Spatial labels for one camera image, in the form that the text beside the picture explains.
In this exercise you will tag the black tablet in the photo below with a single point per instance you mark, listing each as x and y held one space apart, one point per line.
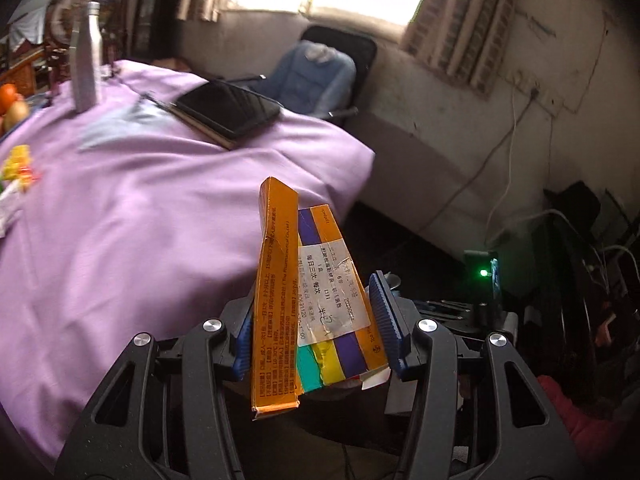
225 107

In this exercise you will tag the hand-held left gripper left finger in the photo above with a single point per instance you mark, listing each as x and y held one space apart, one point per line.
244 342

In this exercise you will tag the black office chair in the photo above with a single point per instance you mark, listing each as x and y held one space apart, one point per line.
361 55

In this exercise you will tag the orange medicine box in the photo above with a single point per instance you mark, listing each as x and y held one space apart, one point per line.
275 310

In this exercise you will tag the round embroidered table screen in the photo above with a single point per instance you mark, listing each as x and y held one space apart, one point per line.
65 15

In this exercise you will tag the blue jacket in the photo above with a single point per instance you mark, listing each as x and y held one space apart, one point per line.
310 80

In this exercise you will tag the orange fruit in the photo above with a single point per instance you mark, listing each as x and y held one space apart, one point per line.
7 97

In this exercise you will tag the yellow-green apple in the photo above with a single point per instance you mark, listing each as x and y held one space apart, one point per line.
15 115

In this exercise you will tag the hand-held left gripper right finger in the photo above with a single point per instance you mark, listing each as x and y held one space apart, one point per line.
387 322

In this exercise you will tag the white wall socket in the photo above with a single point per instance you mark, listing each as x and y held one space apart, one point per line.
520 82

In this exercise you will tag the person's right forearm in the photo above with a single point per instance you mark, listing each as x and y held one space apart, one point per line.
585 415

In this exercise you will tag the brown notebook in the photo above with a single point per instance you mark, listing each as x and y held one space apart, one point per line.
202 129

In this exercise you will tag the silver metal bottle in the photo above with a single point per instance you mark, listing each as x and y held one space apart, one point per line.
85 70

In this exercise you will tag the carved wooden chair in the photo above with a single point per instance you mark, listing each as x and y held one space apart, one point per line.
30 67

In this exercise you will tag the purple tablecloth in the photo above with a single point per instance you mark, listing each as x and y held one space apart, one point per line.
125 235

